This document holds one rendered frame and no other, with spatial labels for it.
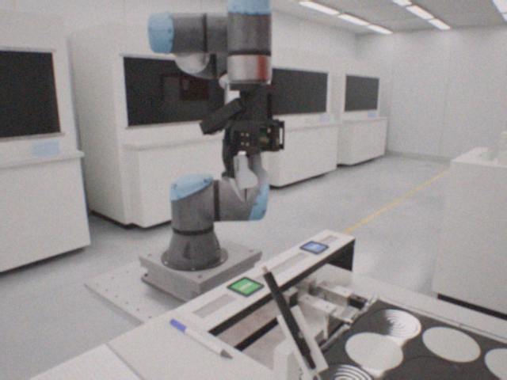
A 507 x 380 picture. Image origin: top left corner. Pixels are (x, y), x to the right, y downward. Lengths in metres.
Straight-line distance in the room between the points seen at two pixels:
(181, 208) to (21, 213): 2.36
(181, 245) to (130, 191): 2.85
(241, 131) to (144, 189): 3.05
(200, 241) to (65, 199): 2.42
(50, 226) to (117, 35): 1.80
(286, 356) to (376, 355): 0.29
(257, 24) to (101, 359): 0.56
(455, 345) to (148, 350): 0.54
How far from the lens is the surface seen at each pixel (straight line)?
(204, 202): 0.94
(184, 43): 0.73
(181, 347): 0.61
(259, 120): 0.61
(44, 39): 3.47
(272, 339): 0.76
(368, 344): 0.74
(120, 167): 3.74
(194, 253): 0.98
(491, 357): 0.79
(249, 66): 0.61
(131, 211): 3.88
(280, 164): 5.12
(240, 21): 0.63
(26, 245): 3.30
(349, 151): 7.01
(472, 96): 8.57
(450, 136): 8.68
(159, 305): 1.00
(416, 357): 0.73
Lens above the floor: 1.34
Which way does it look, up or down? 16 degrees down
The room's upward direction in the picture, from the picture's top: straight up
